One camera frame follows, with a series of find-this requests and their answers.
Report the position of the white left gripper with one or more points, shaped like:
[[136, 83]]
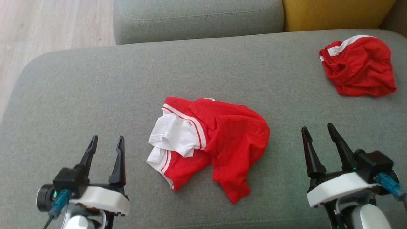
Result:
[[101, 198]]

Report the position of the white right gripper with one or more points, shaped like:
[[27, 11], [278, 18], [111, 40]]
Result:
[[337, 189]]

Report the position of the red shorts white stripe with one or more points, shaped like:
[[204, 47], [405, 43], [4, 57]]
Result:
[[359, 66]]

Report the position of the red jersey white sleeves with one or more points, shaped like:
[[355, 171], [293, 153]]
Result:
[[235, 136]]

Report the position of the grey sofa seat cushion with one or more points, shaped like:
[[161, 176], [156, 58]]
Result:
[[95, 95]]

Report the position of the yellow sofa cushion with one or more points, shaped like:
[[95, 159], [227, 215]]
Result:
[[334, 14]]

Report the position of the grey-brown sofa cushion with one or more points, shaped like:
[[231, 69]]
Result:
[[397, 16]]

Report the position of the grey sofa back cushion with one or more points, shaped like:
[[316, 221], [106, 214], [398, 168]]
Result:
[[197, 19]]

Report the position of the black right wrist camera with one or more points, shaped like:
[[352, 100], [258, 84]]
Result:
[[375, 163]]

